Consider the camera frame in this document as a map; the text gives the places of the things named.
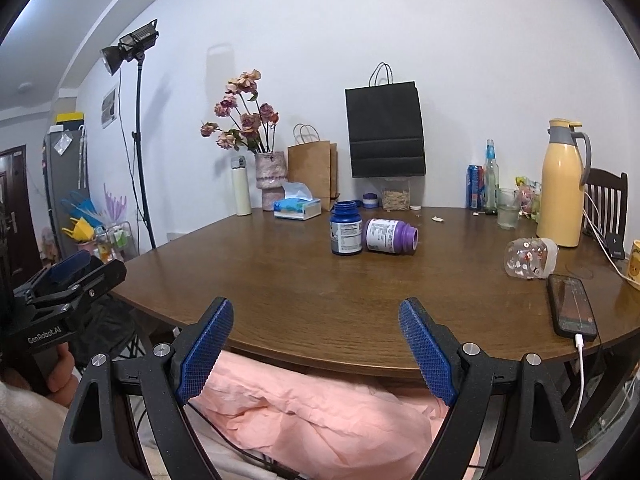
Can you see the yellow mug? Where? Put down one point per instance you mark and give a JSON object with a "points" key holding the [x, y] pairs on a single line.
{"points": [[634, 262]]}

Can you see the blue supplement bottle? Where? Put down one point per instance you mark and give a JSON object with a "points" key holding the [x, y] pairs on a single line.
{"points": [[346, 232]]}

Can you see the purple pill bottle lying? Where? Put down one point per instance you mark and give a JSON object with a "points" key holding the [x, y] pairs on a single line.
{"points": [[385, 235]]}

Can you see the black power adapter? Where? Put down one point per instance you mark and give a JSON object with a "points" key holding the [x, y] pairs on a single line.
{"points": [[614, 246]]}

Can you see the clear glass bottle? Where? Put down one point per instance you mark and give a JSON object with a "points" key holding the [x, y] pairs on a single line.
{"points": [[491, 180]]}

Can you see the dark cloth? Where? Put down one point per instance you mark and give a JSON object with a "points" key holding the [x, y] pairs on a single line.
{"points": [[107, 325]]}

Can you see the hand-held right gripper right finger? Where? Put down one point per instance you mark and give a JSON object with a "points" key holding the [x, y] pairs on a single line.
{"points": [[425, 350]]}

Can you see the grey refrigerator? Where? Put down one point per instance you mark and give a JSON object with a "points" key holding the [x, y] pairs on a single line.
{"points": [[62, 180]]}

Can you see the yellow thermos jug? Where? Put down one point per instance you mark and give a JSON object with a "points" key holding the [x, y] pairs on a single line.
{"points": [[560, 195]]}

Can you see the person's left forearm beige sleeve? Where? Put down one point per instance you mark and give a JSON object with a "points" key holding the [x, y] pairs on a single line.
{"points": [[25, 430]]}

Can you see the pink ceramic vase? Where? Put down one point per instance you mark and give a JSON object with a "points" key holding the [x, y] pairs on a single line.
{"points": [[271, 175]]}

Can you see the studio light on stand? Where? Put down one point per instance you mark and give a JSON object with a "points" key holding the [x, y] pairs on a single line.
{"points": [[131, 42]]}

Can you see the blue drink can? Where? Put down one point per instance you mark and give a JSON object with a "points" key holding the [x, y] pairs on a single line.
{"points": [[473, 187]]}

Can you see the clear container of grains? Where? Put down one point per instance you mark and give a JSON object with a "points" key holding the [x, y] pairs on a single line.
{"points": [[396, 197]]}

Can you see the yellow box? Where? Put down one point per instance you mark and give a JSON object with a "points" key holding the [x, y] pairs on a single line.
{"points": [[70, 117]]}

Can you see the clear drinking glass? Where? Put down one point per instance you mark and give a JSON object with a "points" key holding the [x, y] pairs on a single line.
{"points": [[508, 212]]}

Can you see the black smartphone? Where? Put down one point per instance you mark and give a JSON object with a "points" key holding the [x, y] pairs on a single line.
{"points": [[572, 305]]}

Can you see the clear patterned bottle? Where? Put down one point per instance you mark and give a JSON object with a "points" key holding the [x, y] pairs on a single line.
{"points": [[530, 259]]}

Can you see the white thermos bottle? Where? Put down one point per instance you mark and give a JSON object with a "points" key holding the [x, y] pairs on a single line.
{"points": [[242, 190]]}

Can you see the person's left hand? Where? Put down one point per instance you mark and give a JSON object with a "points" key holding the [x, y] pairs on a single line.
{"points": [[62, 375]]}

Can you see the pink garment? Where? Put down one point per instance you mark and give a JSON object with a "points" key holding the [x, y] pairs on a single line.
{"points": [[310, 410]]}

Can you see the dried pink flowers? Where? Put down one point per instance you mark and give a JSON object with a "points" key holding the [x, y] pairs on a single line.
{"points": [[247, 122]]}

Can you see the small purple-lidded jar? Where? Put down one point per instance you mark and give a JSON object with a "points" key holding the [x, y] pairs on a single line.
{"points": [[370, 201]]}

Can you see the dark wooden door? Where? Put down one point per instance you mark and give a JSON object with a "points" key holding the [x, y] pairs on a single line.
{"points": [[17, 210]]}

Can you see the brown paper bag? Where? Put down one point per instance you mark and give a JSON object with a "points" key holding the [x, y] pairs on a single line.
{"points": [[309, 170]]}

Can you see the blue tissue box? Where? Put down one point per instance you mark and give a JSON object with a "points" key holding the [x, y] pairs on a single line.
{"points": [[295, 207]]}

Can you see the dark wooden chair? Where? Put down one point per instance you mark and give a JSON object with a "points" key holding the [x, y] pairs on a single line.
{"points": [[607, 200]]}

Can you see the rack of colourful items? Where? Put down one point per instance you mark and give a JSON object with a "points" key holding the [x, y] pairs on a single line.
{"points": [[92, 230]]}

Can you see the wall poster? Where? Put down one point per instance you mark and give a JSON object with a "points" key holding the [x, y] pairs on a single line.
{"points": [[109, 107]]}

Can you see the black paper bag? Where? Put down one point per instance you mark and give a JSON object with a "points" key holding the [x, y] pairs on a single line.
{"points": [[385, 130]]}

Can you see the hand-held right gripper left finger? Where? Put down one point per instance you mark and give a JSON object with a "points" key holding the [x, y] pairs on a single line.
{"points": [[207, 350]]}

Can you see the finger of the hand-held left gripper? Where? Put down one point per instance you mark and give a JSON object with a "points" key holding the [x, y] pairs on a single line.
{"points": [[70, 266], [102, 275]]}

